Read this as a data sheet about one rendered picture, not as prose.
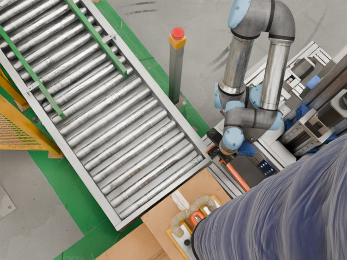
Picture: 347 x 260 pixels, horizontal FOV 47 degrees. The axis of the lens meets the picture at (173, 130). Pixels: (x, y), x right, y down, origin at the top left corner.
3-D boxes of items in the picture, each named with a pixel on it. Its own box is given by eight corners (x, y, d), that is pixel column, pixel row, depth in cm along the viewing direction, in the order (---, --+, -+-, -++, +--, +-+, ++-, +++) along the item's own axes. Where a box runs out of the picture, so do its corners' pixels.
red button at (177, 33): (168, 35, 208) (168, 31, 204) (178, 28, 209) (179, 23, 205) (176, 44, 206) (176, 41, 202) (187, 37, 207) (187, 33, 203)
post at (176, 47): (167, 100, 304) (168, 35, 208) (174, 96, 305) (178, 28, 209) (172, 107, 302) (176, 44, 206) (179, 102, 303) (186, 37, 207)
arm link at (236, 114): (251, 108, 162) (249, 134, 159) (224, 104, 162) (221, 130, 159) (255, 101, 154) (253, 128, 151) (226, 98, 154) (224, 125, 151)
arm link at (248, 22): (243, 118, 178) (275, 10, 137) (210, 114, 178) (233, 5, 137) (243, 99, 186) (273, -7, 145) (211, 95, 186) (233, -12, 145)
